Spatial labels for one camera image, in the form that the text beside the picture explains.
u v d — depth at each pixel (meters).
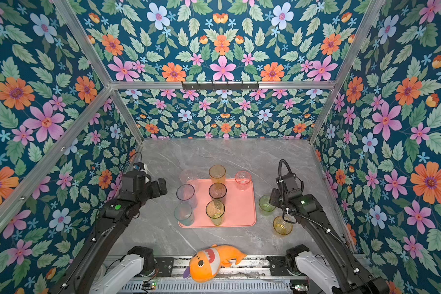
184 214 0.84
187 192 0.90
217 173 0.89
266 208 0.89
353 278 0.39
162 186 0.70
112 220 0.48
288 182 0.57
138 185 0.57
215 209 0.82
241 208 0.89
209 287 0.77
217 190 0.78
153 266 0.71
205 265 0.66
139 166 0.65
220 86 0.92
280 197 0.68
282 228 0.84
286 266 0.73
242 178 0.98
